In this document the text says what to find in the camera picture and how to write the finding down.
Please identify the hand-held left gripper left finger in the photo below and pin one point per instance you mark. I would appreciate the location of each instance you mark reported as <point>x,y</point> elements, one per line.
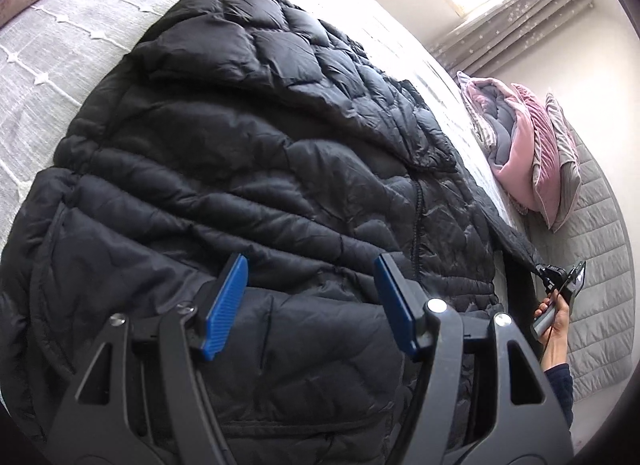
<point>227,305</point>

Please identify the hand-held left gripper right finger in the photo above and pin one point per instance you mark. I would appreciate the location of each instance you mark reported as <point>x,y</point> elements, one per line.
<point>395,305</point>

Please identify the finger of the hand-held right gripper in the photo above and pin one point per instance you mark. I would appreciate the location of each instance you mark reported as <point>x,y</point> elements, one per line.
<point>550,275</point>

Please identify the black puffer jacket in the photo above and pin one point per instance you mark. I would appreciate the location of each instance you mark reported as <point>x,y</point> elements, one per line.
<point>250,155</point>

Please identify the person's right forearm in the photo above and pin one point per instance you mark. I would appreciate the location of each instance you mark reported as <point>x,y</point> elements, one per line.
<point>559,390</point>

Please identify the person's right hand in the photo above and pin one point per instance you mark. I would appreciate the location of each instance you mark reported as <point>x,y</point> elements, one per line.
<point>559,330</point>

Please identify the grey quilted mat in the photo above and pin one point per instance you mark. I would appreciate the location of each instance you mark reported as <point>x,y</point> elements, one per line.
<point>595,270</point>

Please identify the grey velvet pillow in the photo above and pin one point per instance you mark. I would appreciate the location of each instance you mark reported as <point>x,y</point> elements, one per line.
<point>567,165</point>

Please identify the pink velvet pillow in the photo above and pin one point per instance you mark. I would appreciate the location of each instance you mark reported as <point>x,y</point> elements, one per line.
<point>530,165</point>

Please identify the folded pink and grey blanket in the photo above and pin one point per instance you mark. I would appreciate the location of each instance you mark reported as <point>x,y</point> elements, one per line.
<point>492,130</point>

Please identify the grey star-print curtain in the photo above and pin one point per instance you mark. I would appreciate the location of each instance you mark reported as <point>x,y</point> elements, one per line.
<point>520,15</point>

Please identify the grey bedspread with white grid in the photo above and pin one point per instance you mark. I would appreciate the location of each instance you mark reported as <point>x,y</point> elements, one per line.
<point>60,45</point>

